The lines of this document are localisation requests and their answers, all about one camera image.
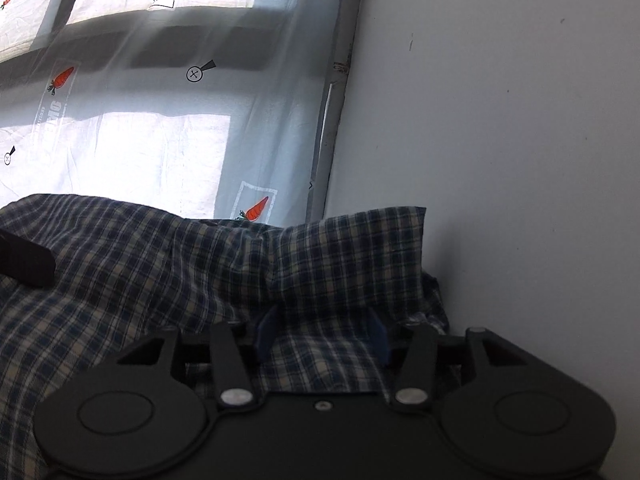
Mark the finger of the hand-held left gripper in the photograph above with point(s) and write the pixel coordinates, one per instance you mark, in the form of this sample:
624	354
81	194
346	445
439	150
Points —
25	262

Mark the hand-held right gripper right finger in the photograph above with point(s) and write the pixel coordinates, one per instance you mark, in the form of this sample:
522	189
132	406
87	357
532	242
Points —
377	339

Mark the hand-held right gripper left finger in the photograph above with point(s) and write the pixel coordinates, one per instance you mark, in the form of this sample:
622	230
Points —
266	330

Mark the blue plaid shirt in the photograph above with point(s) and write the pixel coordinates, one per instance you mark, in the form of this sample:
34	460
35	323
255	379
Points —
150	270

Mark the grey window frame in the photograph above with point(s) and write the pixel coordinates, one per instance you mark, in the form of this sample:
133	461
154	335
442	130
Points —
340	80

